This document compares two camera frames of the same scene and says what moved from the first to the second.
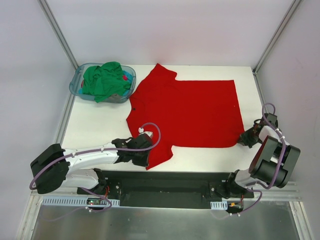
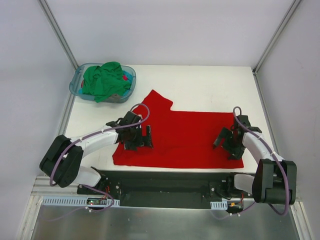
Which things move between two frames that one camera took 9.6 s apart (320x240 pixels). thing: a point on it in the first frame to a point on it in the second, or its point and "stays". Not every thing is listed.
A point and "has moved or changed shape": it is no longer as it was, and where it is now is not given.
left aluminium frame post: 44,6 stays
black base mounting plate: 164,189 stays
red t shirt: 184,113 has moved or changed shape
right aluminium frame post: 286,18 stays
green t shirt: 104,80 stays
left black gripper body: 143,153 to 139,140
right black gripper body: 249,136 to 230,141
